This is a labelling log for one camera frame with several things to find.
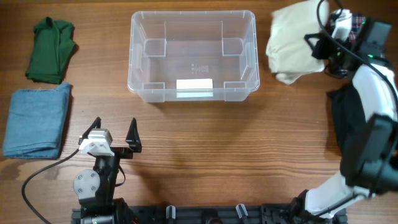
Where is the black folded garment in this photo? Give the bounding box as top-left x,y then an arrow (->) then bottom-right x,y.
327,83 -> 366,154

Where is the right black cable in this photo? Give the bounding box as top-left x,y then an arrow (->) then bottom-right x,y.
316,0 -> 398,113

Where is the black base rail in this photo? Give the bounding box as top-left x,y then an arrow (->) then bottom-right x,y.
70,203 -> 348,224

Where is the left black cable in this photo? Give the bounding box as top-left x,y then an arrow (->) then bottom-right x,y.
21,148 -> 80,224

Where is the clear plastic storage bin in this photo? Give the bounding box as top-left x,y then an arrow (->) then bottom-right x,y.
127,10 -> 260,103

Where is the green folded garment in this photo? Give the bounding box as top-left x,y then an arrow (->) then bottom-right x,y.
25,17 -> 76,84

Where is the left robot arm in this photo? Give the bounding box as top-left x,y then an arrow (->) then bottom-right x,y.
71,117 -> 142,224

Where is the white label on bin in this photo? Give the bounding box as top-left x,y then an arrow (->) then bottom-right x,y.
176,78 -> 213,98

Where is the plaid shirt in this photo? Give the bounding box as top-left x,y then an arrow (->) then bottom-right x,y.
325,12 -> 386,78

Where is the blue denim folded cloth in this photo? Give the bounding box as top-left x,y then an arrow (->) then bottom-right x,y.
2,83 -> 71,159

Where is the black cable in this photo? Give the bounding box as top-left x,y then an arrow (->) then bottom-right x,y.
316,0 -> 398,113
21,148 -> 80,224

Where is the cream cloth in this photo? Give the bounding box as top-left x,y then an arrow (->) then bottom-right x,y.
266,0 -> 325,85

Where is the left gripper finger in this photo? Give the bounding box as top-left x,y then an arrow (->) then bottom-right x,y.
125,118 -> 142,148
81,117 -> 101,139

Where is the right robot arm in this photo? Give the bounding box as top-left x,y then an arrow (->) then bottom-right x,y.
285,18 -> 397,223

